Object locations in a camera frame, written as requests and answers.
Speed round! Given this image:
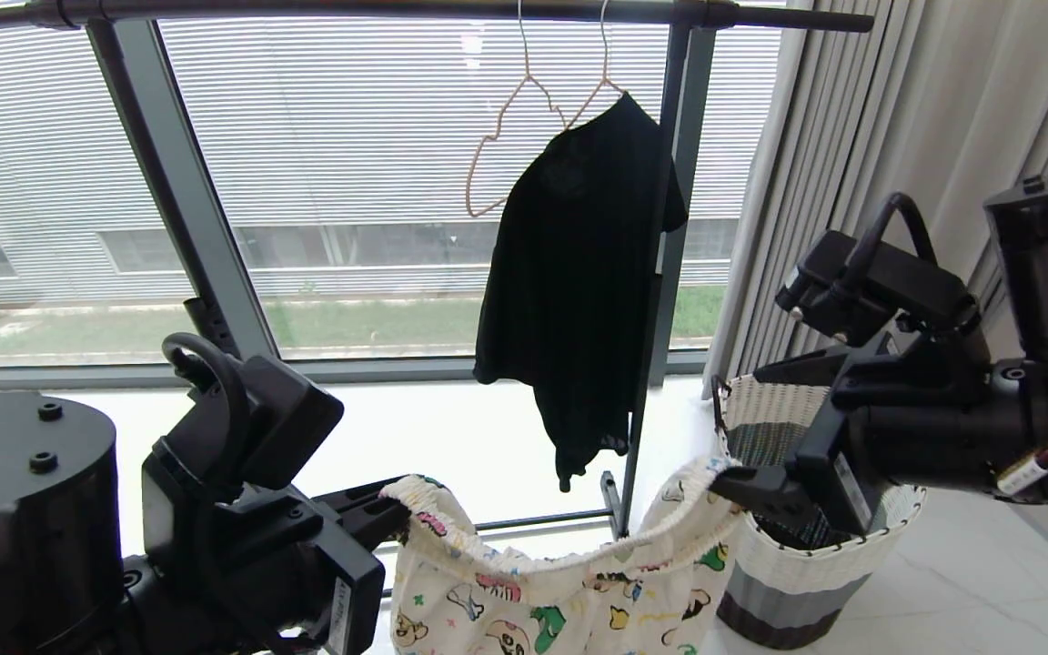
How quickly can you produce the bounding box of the pink clothes hanger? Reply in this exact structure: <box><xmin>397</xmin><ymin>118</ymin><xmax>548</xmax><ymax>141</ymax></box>
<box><xmin>565</xmin><ymin>0</ymin><xmax>627</xmax><ymax>128</ymax></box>
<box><xmin>465</xmin><ymin>0</ymin><xmax>570</xmax><ymax>219</ymax></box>

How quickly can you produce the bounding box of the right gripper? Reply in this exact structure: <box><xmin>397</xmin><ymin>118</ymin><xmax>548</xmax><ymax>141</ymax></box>
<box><xmin>710</xmin><ymin>346</ymin><xmax>1030</xmax><ymax>538</ymax></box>

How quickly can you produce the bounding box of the black cable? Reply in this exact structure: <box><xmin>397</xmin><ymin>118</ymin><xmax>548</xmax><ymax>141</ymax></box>
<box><xmin>163</xmin><ymin>332</ymin><xmax>250</xmax><ymax>442</ymax></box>
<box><xmin>838</xmin><ymin>193</ymin><xmax>939</xmax><ymax>301</ymax></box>

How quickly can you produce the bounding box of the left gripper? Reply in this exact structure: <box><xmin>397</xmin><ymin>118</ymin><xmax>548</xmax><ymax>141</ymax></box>
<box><xmin>128</xmin><ymin>476</ymin><xmax>413</xmax><ymax>655</ymax></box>

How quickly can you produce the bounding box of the white laundry basket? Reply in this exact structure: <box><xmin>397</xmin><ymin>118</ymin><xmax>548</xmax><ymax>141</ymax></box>
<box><xmin>713</xmin><ymin>373</ymin><xmax>928</xmax><ymax>651</ymax></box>

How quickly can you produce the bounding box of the black clothes rack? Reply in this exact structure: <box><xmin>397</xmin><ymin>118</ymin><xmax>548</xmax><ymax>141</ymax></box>
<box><xmin>0</xmin><ymin>0</ymin><xmax>875</xmax><ymax>547</ymax></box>

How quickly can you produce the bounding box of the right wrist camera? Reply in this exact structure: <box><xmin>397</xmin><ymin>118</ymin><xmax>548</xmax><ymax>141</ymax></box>
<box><xmin>776</xmin><ymin>230</ymin><xmax>989</xmax><ymax>401</ymax></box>

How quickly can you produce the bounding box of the black short-sleeved shirt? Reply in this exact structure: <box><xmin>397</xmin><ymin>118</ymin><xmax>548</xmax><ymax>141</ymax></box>
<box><xmin>473</xmin><ymin>91</ymin><xmax>690</xmax><ymax>494</ymax></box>

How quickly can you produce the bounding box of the cream printed garment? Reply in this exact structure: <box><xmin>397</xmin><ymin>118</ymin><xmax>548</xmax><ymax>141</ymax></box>
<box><xmin>381</xmin><ymin>455</ymin><xmax>748</xmax><ymax>655</ymax></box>

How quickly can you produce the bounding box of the beige curtain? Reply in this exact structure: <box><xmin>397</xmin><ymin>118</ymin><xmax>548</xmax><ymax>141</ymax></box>
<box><xmin>701</xmin><ymin>0</ymin><xmax>1048</xmax><ymax>383</ymax></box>

